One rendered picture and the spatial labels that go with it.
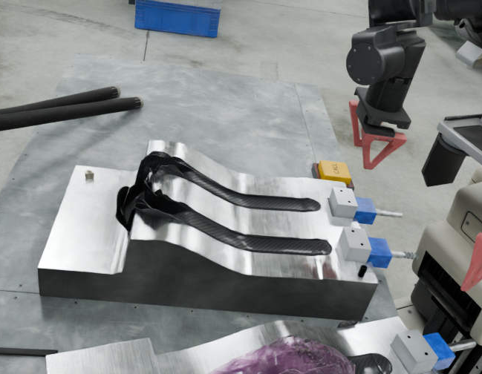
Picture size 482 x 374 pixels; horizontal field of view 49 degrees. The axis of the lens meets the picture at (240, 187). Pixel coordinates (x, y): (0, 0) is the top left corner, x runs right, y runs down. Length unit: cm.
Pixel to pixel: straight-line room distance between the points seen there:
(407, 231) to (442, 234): 138
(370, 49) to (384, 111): 13
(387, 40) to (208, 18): 330
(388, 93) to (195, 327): 45
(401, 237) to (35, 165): 176
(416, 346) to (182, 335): 33
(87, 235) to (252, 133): 57
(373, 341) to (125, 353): 35
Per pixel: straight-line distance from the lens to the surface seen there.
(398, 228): 253
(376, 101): 82
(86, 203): 92
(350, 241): 85
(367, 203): 96
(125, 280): 81
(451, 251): 114
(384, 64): 73
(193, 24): 403
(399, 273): 229
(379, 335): 82
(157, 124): 126
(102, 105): 121
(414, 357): 78
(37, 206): 101
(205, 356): 70
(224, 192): 92
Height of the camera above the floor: 144
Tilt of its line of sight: 36 degrees down
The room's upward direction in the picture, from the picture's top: 12 degrees clockwise
